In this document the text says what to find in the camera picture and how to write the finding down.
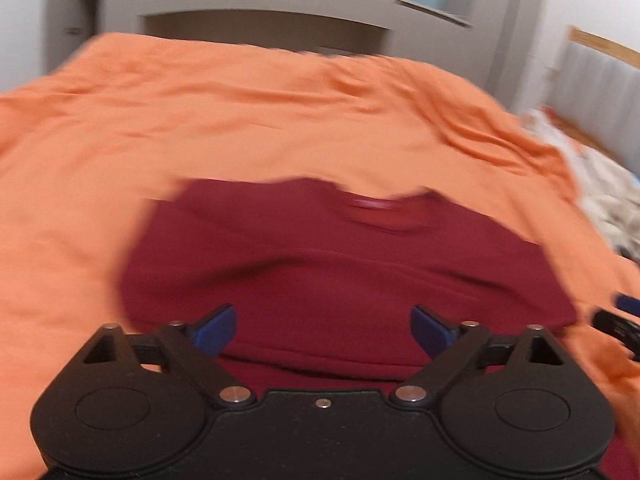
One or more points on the dark red shirt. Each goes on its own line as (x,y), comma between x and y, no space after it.
(325,285)

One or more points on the orange blanket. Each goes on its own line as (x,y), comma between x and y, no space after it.
(200,125)

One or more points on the grey wardrobe with open shelves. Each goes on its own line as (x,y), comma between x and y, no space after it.
(90,0)

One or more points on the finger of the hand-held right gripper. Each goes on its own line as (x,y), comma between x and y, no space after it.
(617,327)
(629,302)

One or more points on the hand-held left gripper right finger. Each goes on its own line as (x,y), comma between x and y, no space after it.
(429,334)

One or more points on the grey padded headboard wooden frame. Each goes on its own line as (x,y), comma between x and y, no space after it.
(600,85)

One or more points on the beige hoodie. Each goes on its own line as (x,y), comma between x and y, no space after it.
(605,185)

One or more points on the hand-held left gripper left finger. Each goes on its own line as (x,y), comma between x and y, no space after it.
(217,329)

